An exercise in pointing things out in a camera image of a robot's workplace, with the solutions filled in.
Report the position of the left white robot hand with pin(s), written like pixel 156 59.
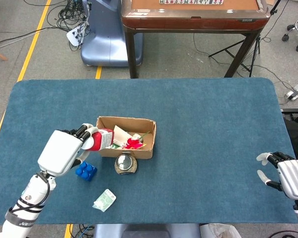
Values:
pixel 59 153

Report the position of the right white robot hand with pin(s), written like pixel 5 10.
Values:
pixel 295 178

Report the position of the blue toy brick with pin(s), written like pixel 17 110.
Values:
pixel 87 171

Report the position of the red juice bottle white cap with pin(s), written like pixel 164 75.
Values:
pixel 100 141

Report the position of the green white packet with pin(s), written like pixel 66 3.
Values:
pixel 105 200

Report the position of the round glass jar black lid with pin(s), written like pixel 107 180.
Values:
pixel 125 163

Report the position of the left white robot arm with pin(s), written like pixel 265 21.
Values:
pixel 27 198

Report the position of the open brown cardboard box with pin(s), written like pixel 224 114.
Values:
pixel 139 153

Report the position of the white paper card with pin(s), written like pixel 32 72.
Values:
pixel 120 136

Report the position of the red yellow paper flower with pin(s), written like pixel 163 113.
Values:
pixel 132 143

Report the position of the white floor power strip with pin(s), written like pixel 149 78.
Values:
pixel 294 93

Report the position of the clear plastic bag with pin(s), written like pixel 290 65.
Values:
pixel 218 231

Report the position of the grey-blue robot body base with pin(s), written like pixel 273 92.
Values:
pixel 144 231

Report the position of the white power strip with plugs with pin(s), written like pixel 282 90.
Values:
pixel 73 36

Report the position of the blue felt table cover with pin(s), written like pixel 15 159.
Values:
pixel 188 111

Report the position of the black tripod stand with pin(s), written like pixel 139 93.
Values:
pixel 257 47

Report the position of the brown mahjong table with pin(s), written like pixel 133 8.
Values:
pixel 193 22

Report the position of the row of face-up mahjong tiles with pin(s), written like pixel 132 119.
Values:
pixel 191 2

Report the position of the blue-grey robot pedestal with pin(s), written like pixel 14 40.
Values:
pixel 106 44

